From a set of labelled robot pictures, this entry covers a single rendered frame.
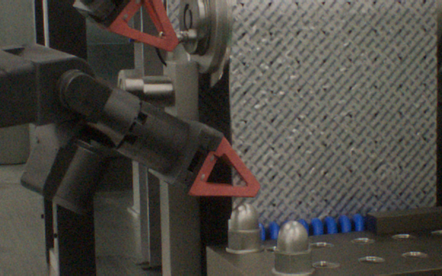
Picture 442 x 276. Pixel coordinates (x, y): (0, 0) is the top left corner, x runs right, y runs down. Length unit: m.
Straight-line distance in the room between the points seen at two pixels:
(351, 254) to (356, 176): 0.15
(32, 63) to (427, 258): 0.39
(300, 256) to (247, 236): 0.10
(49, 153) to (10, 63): 0.11
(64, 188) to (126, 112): 0.09
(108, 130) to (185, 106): 0.14
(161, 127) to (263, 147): 0.12
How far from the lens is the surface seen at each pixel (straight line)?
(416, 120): 1.01
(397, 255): 0.85
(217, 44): 0.92
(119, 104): 0.86
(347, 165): 0.97
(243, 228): 0.85
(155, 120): 0.87
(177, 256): 1.01
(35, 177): 0.86
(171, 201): 1.00
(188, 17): 0.96
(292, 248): 0.77
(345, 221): 0.95
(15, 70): 0.78
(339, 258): 0.84
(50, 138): 0.86
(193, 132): 0.87
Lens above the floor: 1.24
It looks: 7 degrees down
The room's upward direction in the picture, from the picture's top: 1 degrees counter-clockwise
